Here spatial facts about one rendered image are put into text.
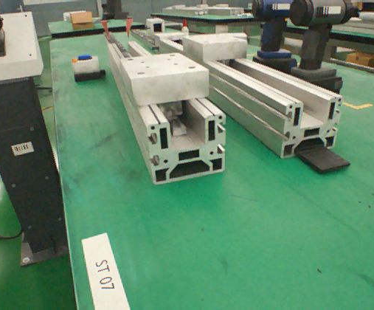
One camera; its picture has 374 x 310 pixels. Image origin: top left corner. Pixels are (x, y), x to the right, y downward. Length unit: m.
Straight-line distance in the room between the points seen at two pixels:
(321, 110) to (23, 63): 0.99
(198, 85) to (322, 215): 0.24
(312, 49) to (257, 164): 0.35
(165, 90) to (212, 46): 0.30
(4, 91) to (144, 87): 0.84
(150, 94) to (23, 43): 0.88
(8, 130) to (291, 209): 1.06
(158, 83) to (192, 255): 0.23
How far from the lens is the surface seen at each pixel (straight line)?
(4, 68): 1.21
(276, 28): 0.94
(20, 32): 1.28
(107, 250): 0.32
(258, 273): 0.29
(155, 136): 0.37
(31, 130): 1.23
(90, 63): 0.98
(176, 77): 0.42
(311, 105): 0.50
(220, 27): 3.62
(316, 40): 0.71
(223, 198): 0.36
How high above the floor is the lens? 1.00
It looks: 28 degrees down
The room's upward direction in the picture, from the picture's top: 2 degrees counter-clockwise
